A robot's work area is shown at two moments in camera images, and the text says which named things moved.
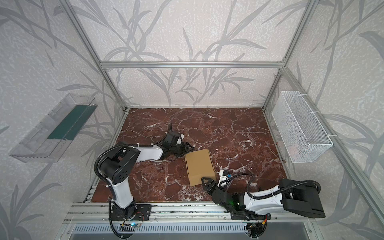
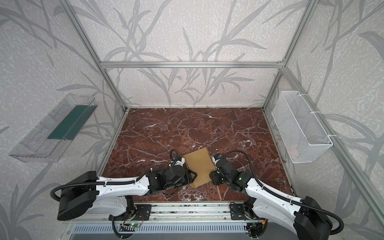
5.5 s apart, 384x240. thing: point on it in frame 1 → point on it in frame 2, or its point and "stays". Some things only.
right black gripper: x=212 y=188 → x=216 y=175
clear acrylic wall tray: x=49 y=139 stays
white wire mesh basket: x=304 y=136 stays
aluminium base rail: x=166 y=212 stays
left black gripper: x=179 y=145 → x=186 y=175
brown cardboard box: x=199 y=165 stays
